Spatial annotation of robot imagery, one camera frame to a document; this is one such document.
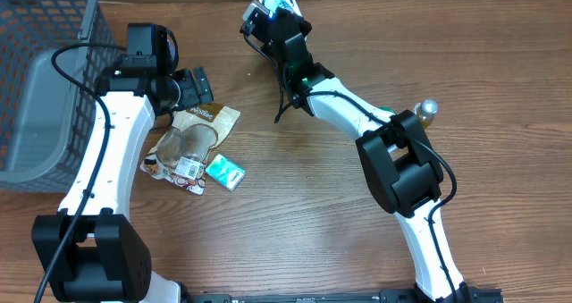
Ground teal tissue pack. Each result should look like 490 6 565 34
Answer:
260 0 292 13

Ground brown white snack bag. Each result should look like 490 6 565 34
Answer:
139 103 240 195

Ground teal white tissue packet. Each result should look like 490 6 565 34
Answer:
206 154 246 191

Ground yellow dish soap bottle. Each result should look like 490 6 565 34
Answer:
412 99 439 130

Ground green lid seasoning jar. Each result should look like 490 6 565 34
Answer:
380 107 396 114

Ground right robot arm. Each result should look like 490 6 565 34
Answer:
240 1 472 302

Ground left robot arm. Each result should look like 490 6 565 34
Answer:
31 23 213 302

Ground white barcode scanner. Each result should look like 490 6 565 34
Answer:
260 0 312 44

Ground grey plastic shopping basket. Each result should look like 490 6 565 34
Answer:
1 0 119 192

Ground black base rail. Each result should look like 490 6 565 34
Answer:
182 286 505 303

